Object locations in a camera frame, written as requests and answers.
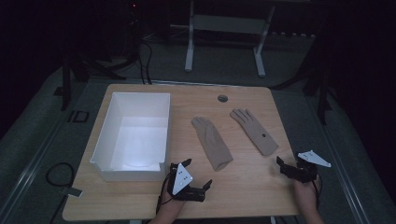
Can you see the black tripod stand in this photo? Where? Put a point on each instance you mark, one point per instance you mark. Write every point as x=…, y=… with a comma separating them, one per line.
x=322, y=99
x=66, y=81

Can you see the dark device with red light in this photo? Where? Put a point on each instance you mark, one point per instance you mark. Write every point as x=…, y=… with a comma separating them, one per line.
x=134, y=5

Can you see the beige glove with dark dot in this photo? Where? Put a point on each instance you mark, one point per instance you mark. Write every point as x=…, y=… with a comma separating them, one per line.
x=255, y=130

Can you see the person's right hand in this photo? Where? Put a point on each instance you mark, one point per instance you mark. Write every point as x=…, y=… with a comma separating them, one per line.
x=306, y=196

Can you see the black floor bracket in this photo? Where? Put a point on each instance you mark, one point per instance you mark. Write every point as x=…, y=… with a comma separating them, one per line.
x=71, y=116

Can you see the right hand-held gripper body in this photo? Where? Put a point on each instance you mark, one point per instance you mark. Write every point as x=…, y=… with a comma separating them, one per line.
x=303, y=171

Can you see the grey tape piece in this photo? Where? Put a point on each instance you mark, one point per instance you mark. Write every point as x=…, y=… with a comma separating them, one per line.
x=74, y=192

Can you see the white plastic storage box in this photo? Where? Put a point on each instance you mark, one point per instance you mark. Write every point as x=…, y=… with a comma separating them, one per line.
x=137, y=143

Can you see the plain beige glove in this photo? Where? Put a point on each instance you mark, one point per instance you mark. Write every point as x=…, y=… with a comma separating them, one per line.
x=213, y=143

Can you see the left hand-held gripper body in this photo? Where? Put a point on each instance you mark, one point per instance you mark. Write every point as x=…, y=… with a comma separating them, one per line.
x=182, y=180

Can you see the person's left hand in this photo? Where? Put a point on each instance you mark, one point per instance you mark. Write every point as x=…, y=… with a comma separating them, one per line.
x=169, y=208

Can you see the white metal stand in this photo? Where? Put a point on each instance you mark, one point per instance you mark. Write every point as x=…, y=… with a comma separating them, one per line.
x=229, y=24

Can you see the round grey table grommet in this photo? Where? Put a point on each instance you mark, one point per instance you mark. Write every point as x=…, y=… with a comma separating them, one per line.
x=222, y=98

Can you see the pale power strip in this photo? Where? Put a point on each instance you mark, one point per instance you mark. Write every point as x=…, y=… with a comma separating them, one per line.
x=292, y=34

